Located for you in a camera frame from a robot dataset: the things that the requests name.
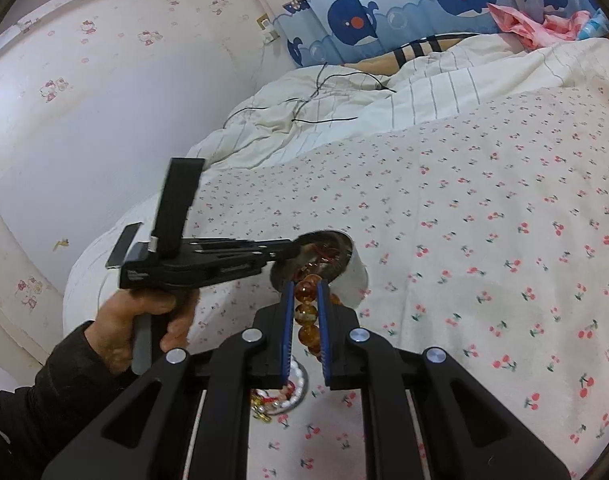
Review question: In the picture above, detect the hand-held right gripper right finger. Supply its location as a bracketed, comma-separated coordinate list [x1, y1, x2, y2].
[317, 280, 570, 480]

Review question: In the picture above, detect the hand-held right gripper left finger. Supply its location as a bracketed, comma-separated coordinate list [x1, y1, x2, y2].
[42, 280, 295, 480]

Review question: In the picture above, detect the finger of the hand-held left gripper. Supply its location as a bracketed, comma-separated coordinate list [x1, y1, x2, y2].
[209, 252, 285, 277]
[197, 234, 311, 261]

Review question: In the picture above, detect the amber bead bracelet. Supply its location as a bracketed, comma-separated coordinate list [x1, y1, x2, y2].
[290, 271, 344, 362]

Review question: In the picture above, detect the red cord bracelet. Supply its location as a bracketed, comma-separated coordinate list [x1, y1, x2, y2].
[307, 241, 346, 273]

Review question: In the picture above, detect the pile of bracelets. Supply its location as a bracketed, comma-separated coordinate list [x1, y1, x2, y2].
[248, 354, 311, 423]

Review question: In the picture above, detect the round metal tin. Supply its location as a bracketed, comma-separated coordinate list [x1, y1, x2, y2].
[269, 229, 371, 312]

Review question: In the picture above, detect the person's left forearm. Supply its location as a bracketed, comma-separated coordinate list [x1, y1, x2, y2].
[0, 320, 152, 480]

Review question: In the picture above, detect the person's left hand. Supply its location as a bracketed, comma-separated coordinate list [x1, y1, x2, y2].
[94, 288, 198, 376]

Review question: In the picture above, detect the black smartphone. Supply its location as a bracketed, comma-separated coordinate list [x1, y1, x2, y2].
[106, 223, 143, 269]

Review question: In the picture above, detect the white striped duvet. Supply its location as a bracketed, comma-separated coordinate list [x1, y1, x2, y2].
[186, 34, 609, 171]

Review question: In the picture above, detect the striped pillow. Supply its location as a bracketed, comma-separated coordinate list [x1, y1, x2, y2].
[343, 32, 488, 75]

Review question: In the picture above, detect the whale print curtain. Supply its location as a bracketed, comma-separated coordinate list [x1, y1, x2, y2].
[273, 0, 608, 69]

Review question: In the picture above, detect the pink cloth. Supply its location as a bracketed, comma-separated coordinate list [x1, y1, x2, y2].
[487, 2, 594, 52]

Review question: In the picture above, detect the light blue cloth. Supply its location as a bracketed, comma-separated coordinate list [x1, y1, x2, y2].
[579, 9, 609, 42]

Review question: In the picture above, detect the thin black cable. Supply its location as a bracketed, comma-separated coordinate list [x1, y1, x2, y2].
[224, 62, 398, 129]

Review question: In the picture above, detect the wall socket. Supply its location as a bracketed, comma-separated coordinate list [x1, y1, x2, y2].
[256, 11, 281, 46]

